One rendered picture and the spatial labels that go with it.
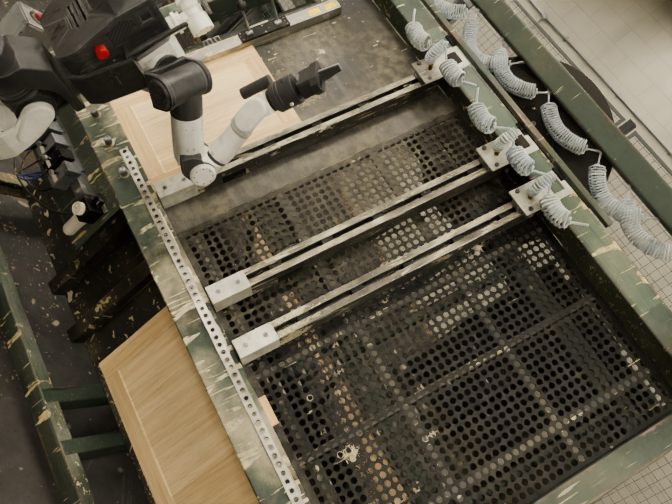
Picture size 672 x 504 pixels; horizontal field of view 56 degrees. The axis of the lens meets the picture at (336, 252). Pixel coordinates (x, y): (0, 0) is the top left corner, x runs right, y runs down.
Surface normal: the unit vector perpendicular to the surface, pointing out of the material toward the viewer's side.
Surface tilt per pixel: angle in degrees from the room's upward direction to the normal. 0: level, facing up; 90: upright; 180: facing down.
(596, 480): 56
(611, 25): 90
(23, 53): 22
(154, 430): 90
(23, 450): 0
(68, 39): 82
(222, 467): 90
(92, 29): 82
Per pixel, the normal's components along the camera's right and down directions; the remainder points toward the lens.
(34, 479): 0.74, -0.59
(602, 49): -0.48, -0.15
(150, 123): 0.04, -0.43
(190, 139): 0.30, 0.71
